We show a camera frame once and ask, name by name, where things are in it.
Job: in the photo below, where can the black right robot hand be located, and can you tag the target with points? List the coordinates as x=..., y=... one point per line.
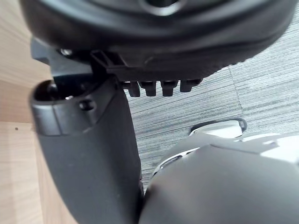
x=98, y=144

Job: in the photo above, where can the light wooden cabinet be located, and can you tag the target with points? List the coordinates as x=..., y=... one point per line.
x=18, y=130

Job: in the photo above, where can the silver robot leg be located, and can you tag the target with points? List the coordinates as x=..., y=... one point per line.
x=224, y=182

